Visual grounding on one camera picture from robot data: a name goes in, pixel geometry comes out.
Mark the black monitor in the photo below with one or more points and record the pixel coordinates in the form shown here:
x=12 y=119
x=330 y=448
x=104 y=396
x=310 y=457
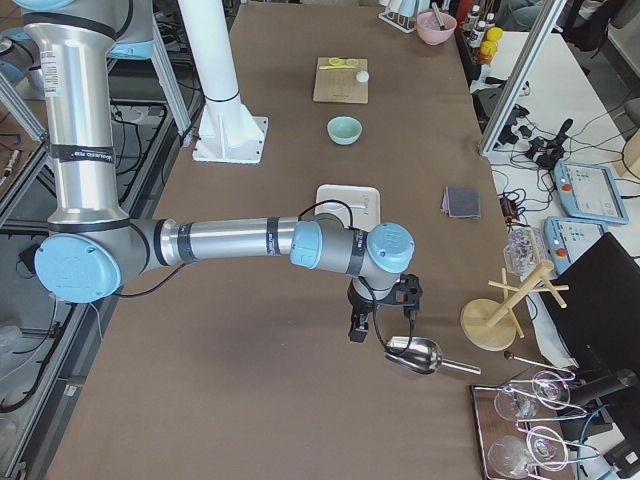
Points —
x=599 y=327

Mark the wooden cutting board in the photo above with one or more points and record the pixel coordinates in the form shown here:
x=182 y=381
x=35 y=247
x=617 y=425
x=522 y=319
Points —
x=340 y=85

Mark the aluminium frame post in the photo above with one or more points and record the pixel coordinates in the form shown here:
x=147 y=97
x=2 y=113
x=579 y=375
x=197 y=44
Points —
x=532 y=47

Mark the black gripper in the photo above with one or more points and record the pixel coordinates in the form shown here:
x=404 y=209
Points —
x=359 y=307

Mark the lower teach pendant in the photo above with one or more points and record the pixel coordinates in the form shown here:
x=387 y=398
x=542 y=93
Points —
x=569 y=238

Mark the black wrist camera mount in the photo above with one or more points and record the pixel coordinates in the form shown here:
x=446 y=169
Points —
x=406 y=293

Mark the wooden mug tree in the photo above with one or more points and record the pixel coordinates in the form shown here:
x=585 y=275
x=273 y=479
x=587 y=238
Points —
x=493 y=326

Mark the white rectangular tray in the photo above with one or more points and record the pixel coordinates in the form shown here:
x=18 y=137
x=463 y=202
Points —
x=363 y=201

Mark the folded grey purple cloth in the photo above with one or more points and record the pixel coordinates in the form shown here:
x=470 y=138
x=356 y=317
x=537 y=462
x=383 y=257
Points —
x=461 y=203

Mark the lower wine glass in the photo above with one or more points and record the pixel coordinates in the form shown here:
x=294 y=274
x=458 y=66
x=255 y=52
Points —
x=513 y=457

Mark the wine glass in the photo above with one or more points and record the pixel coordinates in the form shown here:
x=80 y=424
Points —
x=526 y=399
x=513 y=457

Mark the teach pendant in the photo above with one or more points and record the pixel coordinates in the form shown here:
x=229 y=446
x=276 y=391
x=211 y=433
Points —
x=589 y=192
x=569 y=238

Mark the white dish rack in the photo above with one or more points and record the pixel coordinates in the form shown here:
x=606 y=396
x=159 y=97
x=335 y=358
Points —
x=401 y=14

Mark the metal scoop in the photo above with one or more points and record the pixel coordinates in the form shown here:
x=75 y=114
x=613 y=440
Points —
x=423 y=356

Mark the upper teach pendant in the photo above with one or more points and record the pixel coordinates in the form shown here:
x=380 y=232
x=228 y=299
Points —
x=589 y=192

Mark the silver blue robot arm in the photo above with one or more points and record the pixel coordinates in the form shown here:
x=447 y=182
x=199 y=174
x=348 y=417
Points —
x=94 y=247

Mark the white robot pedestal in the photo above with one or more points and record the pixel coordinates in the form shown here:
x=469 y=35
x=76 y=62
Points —
x=228 y=132

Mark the clear glass cup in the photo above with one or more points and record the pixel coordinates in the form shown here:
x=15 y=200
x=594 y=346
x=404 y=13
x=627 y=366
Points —
x=524 y=250

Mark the pink bowl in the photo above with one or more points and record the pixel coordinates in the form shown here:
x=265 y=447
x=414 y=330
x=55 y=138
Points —
x=429 y=29

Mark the upper wine glass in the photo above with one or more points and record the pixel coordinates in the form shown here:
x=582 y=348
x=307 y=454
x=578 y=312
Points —
x=526 y=399

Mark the light green bowl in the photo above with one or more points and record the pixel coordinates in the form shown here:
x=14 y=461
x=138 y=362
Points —
x=344 y=130

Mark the yellow lemon squeezer bottle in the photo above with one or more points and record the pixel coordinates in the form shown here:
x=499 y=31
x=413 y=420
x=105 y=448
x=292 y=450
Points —
x=489 y=45

